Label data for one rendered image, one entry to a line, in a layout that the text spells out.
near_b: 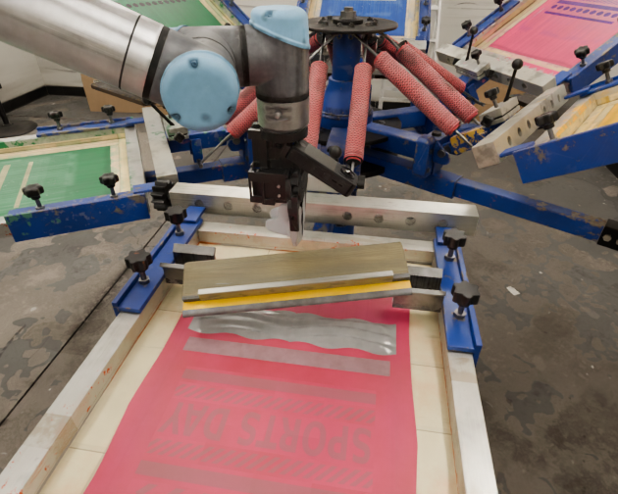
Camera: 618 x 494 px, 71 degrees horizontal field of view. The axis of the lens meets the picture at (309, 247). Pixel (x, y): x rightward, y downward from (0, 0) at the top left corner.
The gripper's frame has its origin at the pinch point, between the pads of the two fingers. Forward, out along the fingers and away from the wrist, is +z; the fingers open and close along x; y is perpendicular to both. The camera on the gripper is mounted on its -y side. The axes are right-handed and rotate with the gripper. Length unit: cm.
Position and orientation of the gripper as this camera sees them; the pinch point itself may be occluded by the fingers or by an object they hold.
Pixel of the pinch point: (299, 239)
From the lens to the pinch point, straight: 75.3
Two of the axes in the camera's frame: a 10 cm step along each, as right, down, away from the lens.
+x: -1.6, 5.7, -8.1
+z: 0.0, 8.2, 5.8
